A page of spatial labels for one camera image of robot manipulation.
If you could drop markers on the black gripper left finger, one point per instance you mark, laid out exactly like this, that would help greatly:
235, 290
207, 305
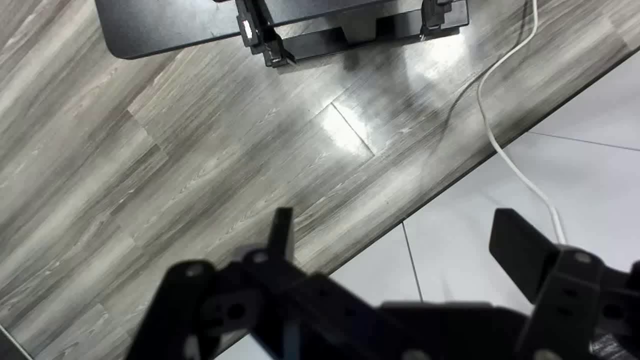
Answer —
280, 292

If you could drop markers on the black clamp on cart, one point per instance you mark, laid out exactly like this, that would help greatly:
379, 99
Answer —
263, 36

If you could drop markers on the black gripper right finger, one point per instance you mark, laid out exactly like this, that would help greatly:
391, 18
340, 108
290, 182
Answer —
567, 301

